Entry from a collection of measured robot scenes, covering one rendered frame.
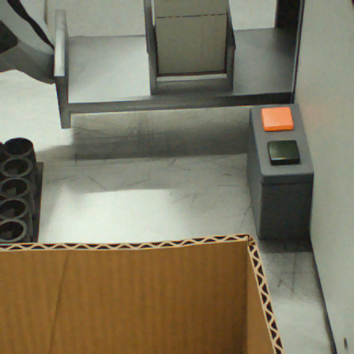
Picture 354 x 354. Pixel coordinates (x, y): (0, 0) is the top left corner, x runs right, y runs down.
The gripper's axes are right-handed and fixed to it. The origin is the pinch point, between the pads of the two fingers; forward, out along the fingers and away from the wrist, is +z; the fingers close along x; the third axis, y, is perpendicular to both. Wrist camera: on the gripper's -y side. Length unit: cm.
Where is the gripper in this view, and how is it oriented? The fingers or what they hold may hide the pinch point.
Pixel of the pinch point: (53, 58)
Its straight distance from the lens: 62.7
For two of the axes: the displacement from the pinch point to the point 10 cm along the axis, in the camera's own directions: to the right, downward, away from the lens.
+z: 5.1, 6.0, 6.1
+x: 0.6, 6.9, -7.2
